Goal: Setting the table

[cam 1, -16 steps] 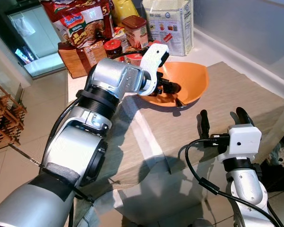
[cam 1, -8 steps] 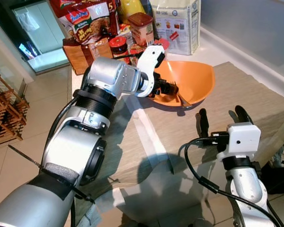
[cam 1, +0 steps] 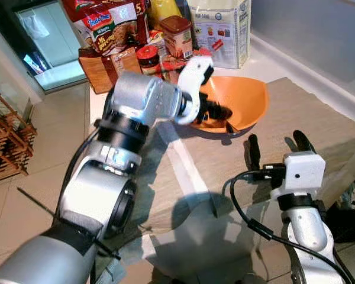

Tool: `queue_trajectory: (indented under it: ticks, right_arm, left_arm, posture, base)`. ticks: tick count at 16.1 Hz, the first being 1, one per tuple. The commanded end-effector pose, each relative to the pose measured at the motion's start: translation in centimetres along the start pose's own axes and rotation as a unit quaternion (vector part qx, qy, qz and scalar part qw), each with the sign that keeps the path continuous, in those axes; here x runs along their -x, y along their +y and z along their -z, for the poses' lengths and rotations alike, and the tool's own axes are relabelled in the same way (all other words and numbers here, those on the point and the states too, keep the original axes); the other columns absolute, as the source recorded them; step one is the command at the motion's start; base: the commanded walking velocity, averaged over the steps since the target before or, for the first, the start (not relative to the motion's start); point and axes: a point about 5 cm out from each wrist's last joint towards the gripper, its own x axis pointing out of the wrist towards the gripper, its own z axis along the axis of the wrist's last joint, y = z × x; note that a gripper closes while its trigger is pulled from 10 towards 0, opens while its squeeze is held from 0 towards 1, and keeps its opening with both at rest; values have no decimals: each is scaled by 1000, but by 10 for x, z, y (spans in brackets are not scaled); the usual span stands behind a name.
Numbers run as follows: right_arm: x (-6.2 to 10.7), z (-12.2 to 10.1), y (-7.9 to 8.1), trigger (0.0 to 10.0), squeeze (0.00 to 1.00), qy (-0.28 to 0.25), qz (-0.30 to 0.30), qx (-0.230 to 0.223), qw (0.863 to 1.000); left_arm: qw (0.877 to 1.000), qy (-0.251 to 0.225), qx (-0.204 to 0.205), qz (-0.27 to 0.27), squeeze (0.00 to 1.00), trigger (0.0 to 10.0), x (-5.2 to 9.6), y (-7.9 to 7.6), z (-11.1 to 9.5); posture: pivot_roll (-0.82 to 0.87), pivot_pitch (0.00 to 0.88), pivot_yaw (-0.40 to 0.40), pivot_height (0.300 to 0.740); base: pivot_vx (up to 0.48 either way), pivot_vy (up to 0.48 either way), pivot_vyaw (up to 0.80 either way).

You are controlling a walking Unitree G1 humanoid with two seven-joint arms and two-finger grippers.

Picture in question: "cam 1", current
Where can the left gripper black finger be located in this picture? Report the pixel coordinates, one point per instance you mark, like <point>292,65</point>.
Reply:
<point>223,112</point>
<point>230,127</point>

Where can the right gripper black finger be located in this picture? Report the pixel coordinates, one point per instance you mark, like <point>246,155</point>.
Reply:
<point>253,154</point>
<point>303,144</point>

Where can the orange plate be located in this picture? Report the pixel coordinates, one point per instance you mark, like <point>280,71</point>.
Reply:
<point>245,97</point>

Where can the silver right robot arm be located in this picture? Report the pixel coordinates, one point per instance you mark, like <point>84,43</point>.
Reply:
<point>307,231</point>

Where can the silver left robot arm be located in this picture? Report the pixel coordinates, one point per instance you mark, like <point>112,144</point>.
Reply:
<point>106,195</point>

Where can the beige table cloth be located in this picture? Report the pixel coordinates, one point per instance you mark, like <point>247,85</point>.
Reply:
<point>296,112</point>

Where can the red instant noodle cup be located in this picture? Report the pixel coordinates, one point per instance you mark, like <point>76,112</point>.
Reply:
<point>170,70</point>

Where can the dark jar with red lid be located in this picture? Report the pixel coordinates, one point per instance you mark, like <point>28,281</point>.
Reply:
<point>148,62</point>

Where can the jar with brown lid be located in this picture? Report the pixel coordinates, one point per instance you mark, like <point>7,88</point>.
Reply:
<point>176,36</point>

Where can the brown cardboard food box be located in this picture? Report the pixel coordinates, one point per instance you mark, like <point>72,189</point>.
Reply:
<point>106,71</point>

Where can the yellow bottle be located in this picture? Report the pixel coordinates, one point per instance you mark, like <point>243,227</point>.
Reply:
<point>164,9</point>

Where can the instant noodle multipack bag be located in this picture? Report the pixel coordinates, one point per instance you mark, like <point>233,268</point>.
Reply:
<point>109,26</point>

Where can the glass sliding door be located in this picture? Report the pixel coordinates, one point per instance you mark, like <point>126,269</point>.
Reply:
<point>50,41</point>

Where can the wooden rack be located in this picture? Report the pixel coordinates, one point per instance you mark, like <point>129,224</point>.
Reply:
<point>9,136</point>

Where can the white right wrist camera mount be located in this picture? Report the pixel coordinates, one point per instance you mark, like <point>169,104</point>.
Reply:
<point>302,171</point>

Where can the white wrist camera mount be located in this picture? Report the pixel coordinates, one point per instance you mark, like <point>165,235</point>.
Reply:
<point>189,83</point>
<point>302,171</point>

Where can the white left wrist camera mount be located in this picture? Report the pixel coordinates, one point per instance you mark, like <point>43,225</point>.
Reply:
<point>189,83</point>

